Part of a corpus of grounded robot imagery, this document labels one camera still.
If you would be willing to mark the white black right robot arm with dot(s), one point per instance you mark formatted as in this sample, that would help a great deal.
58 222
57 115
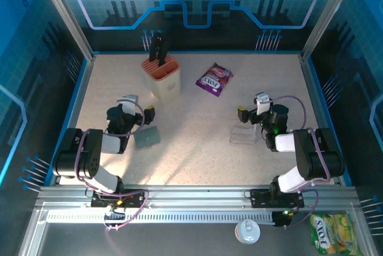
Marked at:
317 154

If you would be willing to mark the beige orange knife block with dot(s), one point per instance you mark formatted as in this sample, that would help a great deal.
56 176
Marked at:
163 85

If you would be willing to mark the purple candy bag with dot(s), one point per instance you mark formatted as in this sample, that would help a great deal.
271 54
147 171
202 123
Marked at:
214 79

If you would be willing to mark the white can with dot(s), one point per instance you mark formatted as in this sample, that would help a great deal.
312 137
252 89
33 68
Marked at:
247 232

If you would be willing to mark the yellow green candy bag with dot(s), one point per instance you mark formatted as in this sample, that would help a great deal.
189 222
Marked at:
335 235

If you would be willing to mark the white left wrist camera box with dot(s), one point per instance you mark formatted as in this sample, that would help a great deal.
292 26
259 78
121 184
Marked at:
128 105

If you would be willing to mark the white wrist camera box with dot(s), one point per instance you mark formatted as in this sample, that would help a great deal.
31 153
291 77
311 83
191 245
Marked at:
128 105
262 103

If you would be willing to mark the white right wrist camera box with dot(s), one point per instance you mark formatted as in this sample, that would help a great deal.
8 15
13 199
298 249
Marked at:
262 103

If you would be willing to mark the aluminium side rail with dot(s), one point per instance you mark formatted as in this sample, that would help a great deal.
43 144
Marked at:
81 94
313 94

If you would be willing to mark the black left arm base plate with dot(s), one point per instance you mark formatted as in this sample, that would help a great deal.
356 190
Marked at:
137 202

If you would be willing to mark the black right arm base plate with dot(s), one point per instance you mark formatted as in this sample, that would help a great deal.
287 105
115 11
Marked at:
260 199

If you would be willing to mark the aluminium frame rail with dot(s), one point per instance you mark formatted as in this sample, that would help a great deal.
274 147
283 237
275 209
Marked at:
194 196

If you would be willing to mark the aluminium frame post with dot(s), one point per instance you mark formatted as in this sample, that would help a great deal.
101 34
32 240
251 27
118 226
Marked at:
68 16
326 16

